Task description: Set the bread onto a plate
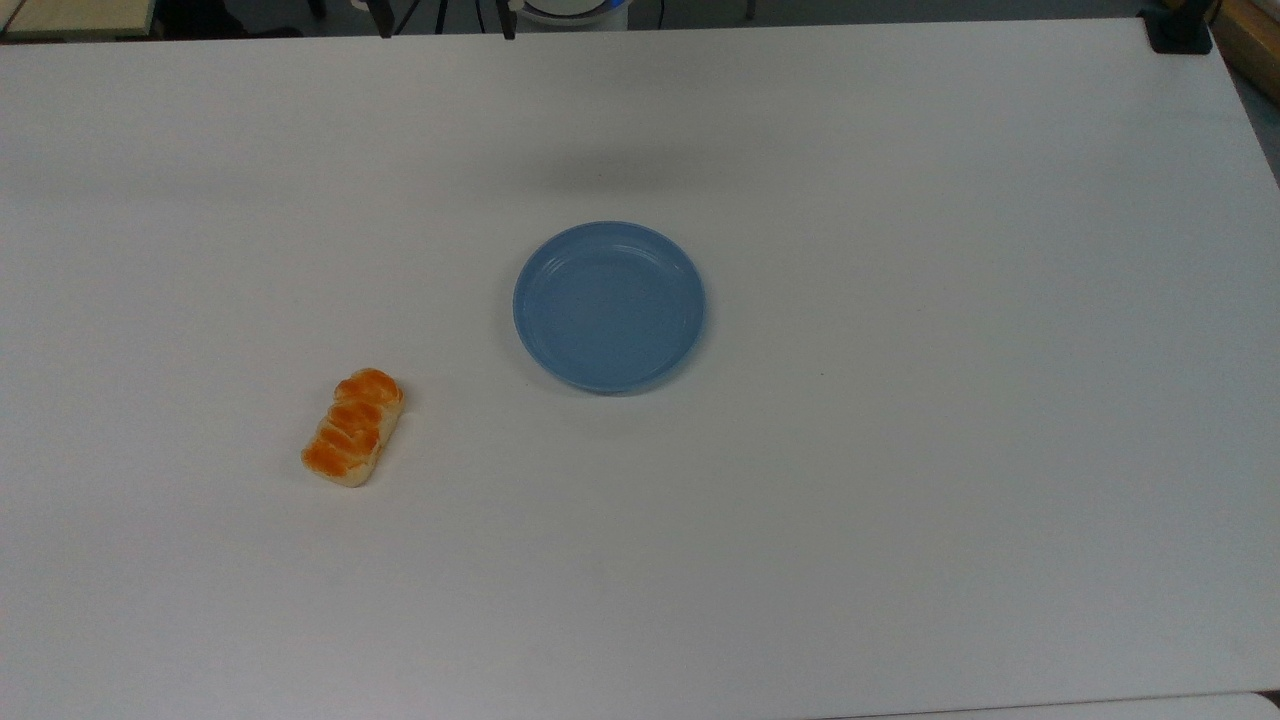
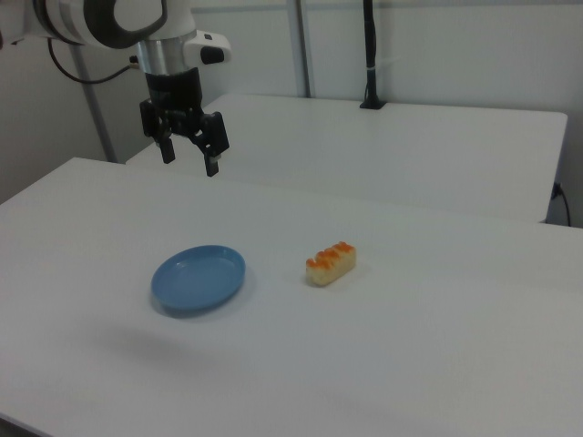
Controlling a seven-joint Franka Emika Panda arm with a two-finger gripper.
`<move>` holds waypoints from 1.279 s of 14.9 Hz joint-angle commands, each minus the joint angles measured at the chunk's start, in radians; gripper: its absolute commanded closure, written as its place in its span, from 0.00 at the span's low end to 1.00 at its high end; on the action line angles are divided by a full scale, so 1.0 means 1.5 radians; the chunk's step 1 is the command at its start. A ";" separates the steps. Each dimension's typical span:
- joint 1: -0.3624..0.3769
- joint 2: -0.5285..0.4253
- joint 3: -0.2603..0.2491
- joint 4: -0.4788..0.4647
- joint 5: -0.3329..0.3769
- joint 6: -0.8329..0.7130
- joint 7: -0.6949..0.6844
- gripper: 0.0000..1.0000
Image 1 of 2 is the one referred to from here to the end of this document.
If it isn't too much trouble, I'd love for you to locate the light wooden desk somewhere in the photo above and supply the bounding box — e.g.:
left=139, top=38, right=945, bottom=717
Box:
left=0, top=0, right=159, bottom=41

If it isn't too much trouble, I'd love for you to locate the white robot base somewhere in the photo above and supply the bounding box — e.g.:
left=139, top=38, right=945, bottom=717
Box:
left=518, top=0, right=631, bottom=31

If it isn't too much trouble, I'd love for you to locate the orange glazed bread roll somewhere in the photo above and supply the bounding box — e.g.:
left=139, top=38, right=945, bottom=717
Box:
left=301, top=367, right=406, bottom=489

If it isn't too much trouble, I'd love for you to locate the wooden board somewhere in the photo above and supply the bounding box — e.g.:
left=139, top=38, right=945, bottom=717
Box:
left=1210, top=0, right=1280, bottom=101

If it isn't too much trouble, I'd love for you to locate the black table clamp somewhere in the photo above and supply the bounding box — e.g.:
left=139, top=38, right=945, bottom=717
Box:
left=1146, top=0, right=1215, bottom=55

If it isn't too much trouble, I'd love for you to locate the blue round plate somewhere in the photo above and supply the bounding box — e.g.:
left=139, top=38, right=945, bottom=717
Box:
left=512, top=221, right=707, bottom=395

